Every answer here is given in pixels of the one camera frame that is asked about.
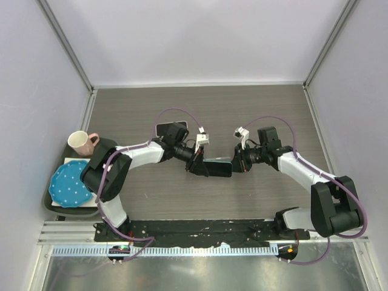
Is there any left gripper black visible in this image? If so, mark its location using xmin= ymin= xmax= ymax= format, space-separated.
xmin=174 ymin=143 xmax=209 ymax=177

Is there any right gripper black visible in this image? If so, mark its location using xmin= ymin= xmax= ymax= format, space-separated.
xmin=226 ymin=142 xmax=267 ymax=173

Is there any clear phone case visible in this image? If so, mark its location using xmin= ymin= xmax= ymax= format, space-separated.
xmin=204 ymin=156 xmax=233 ymax=178

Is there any black smartphone gold edge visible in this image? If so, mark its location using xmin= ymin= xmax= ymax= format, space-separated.
xmin=155 ymin=121 xmax=189 ymax=138

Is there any teal smartphone black screen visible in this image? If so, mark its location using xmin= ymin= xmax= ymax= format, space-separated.
xmin=204 ymin=161 xmax=233 ymax=178

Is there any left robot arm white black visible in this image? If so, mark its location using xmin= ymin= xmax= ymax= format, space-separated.
xmin=81 ymin=122 xmax=210 ymax=242

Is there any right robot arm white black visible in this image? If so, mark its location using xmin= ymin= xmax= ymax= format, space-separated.
xmin=232 ymin=127 xmax=364 ymax=239

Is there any pink mug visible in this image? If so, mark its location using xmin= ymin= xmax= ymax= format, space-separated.
xmin=67 ymin=130 xmax=100 ymax=157

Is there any dark green tray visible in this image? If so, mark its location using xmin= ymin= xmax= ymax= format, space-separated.
xmin=42 ymin=144 xmax=98 ymax=219

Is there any blue dotted plate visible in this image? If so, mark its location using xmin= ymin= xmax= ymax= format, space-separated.
xmin=48 ymin=160 xmax=95 ymax=209

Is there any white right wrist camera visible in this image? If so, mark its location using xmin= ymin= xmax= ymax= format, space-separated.
xmin=233 ymin=127 xmax=249 ymax=150

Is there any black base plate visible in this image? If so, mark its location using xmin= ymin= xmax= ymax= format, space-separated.
xmin=93 ymin=218 xmax=311 ymax=246

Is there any slotted cable duct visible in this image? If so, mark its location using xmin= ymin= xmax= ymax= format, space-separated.
xmin=52 ymin=243 xmax=278 ymax=257

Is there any aluminium front rail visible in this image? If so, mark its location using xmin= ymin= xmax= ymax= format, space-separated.
xmin=38 ymin=218 xmax=370 ymax=245

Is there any right aluminium corner post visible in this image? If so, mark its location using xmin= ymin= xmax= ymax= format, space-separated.
xmin=303 ymin=0 xmax=360 ymax=89

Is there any aluminium corner post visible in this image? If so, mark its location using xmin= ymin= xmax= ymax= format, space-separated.
xmin=303 ymin=0 xmax=360 ymax=89
xmin=36 ymin=0 xmax=95 ymax=92

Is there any left aluminium corner post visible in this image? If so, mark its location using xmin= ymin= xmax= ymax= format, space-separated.
xmin=36 ymin=0 xmax=95 ymax=92

